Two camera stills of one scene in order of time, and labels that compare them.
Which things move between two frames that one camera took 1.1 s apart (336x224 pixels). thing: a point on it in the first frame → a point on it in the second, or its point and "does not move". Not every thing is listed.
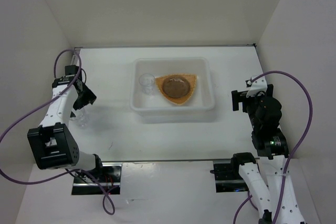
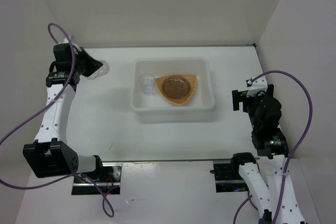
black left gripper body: x=81 y=94 → x=76 y=67
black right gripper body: x=254 y=119 does not move
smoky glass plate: x=176 y=86 does not move
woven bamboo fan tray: x=192 y=80 does not move
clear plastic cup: x=146 y=81 does not move
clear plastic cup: x=81 y=118 → x=101 y=72
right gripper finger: x=235 y=105 does not move
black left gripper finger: x=89 y=95 → x=87 y=65
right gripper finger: x=239 y=96 does not move
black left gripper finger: x=79 y=103 → x=88 y=71
